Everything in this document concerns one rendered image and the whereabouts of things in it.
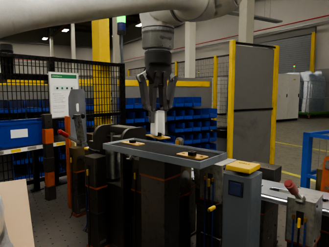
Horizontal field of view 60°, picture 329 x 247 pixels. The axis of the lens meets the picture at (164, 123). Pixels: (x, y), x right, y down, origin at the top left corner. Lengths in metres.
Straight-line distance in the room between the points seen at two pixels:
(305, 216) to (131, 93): 2.91
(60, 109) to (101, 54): 0.55
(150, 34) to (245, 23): 8.09
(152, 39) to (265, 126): 3.95
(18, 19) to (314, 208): 0.75
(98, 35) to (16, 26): 1.80
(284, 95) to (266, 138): 8.49
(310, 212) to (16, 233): 0.90
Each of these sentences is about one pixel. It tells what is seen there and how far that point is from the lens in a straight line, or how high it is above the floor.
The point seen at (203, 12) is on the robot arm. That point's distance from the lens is 0.69.
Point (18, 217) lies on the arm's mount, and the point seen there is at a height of 0.89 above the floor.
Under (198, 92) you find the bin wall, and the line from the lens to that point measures 4.03.
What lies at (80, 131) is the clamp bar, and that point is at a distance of 1.47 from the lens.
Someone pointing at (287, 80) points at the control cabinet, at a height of 1.73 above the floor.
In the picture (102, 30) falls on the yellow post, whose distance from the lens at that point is 2.35.
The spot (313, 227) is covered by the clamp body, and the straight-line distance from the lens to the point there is 0.84.
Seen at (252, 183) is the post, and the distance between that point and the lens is 0.68.
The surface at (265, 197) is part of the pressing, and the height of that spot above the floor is 1.00.
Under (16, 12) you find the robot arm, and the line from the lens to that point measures 0.55.
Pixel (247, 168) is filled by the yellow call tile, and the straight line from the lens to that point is 0.67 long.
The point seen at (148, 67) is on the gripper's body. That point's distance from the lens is 0.79.
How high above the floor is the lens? 1.33
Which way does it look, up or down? 7 degrees down
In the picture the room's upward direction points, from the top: straight up
